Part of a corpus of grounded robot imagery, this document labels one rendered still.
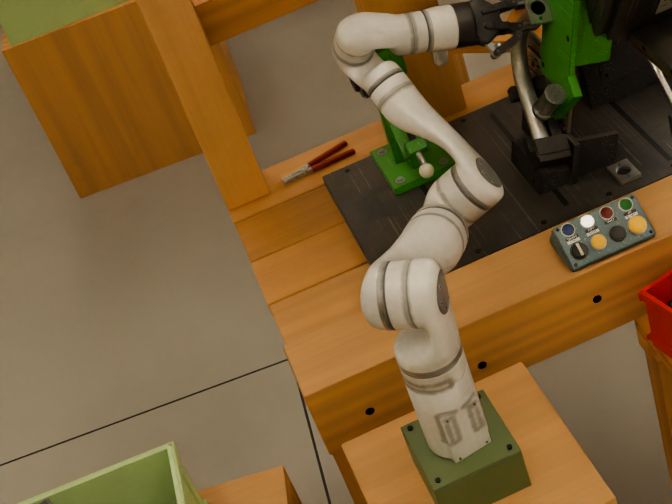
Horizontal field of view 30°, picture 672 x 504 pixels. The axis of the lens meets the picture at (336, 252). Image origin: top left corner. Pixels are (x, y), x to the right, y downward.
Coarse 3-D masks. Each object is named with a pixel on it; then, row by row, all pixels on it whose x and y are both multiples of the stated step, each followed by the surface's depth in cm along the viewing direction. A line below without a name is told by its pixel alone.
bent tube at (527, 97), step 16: (528, 0) 212; (544, 0) 213; (528, 16) 212; (544, 16) 212; (528, 32) 220; (512, 48) 223; (512, 64) 225; (528, 80) 224; (528, 96) 223; (528, 112) 222; (544, 128) 222
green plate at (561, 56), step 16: (560, 0) 208; (576, 0) 203; (560, 16) 209; (576, 16) 205; (544, 32) 217; (560, 32) 211; (576, 32) 206; (592, 32) 209; (544, 48) 218; (560, 48) 212; (576, 48) 208; (592, 48) 211; (608, 48) 211; (544, 64) 220; (560, 64) 213; (576, 64) 211; (560, 80) 214
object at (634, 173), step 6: (618, 162) 222; (624, 162) 222; (630, 162) 221; (612, 168) 222; (618, 168) 222; (624, 168) 222; (630, 168) 221; (636, 168) 220; (612, 174) 221; (618, 174) 220; (630, 174) 219; (636, 174) 218; (618, 180) 219; (624, 180) 218; (630, 180) 218
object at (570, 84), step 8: (568, 80) 211; (576, 80) 211; (568, 88) 211; (576, 88) 210; (568, 96) 212; (576, 96) 210; (560, 104) 216; (568, 104) 213; (560, 112) 216; (568, 112) 217
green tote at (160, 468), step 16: (160, 448) 194; (176, 448) 195; (128, 464) 193; (144, 464) 194; (160, 464) 195; (176, 464) 190; (80, 480) 194; (96, 480) 194; (112, 480) 194; (128, 480) 195; (144, 480) 196; (160, 480) 197; (176, 480) 188; (48, 496) 193; (64, 496) 194; (80, 496) 195; (96, 496) 196; (112, 496) 196; (128, 496) 197; (144, 496) 198; (160, 496) 199; (176, 496) 185; (192, 496) 194
